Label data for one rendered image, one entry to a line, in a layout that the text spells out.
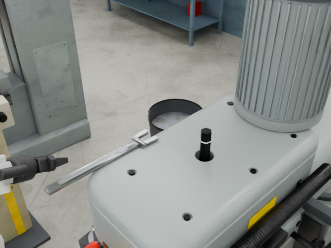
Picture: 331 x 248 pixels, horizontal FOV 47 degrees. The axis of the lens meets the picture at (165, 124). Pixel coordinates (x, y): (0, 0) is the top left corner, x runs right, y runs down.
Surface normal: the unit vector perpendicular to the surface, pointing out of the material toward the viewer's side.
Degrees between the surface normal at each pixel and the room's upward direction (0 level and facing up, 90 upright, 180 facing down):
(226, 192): 0
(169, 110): 86
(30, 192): 0
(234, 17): 90
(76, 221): 0
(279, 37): 90
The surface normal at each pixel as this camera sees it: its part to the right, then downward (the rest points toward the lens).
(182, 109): -0.26, 0.51
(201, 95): 0.00, -0.81
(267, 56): -0.62, 0.46
